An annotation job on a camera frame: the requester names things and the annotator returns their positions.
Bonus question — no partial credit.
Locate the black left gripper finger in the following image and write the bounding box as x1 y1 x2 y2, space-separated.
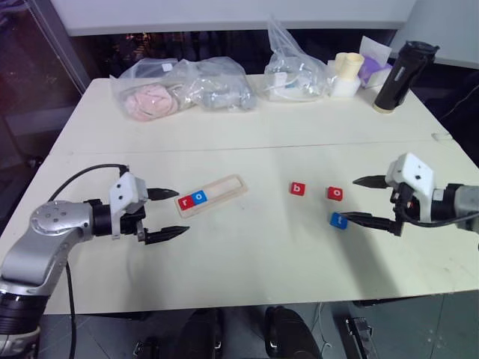
144 226 191 246
146 188 180 201

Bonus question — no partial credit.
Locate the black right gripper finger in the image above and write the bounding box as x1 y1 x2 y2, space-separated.
342 211 396 231
353 174 387 188

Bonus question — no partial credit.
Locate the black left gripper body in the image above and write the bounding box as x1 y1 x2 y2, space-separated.
119 203 147 245

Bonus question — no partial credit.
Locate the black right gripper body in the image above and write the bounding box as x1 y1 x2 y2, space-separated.
390 182 422 237

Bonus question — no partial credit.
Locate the wooden letter tray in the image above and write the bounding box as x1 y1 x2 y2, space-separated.
174 173 249 220

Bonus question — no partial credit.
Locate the blue letter block t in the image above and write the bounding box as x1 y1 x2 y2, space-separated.
329 212 350 230

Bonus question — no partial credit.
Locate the plastic bag with pink item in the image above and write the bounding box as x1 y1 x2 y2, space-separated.
110 58 195 123

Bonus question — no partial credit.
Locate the black tumbler bottle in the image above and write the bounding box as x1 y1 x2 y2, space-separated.
372 40 441 114

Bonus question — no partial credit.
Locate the white box with purple cloth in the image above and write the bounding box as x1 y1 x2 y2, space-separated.
357 55 393 90

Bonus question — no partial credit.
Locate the black metal stand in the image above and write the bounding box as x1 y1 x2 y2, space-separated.
344 316 379 359

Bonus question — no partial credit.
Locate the plastic bag with grey parts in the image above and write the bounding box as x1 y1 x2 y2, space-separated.
168 56 258 113

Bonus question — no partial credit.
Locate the translucent white sheet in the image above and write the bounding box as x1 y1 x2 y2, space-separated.
359 36 393 63

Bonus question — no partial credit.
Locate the dark rounded shape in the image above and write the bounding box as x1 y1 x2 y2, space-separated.
263 305 319 359

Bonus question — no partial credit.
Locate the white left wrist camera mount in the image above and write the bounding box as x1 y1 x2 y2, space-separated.
109 172 147 240

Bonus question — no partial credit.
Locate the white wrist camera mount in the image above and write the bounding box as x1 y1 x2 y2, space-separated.
385 152 435 221
109 172 147 240

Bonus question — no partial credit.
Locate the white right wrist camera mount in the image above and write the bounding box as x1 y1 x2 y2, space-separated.
385 152 435 221

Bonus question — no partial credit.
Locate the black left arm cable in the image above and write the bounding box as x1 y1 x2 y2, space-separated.
47 163 132 359

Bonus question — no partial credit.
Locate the thin white wire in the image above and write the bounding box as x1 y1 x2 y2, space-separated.
314 301 332 349

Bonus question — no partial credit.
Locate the small black bracket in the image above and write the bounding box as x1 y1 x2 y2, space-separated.
134 336 162 359

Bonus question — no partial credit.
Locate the clear bag with white cables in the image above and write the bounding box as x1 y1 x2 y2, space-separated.
263 18 332 102

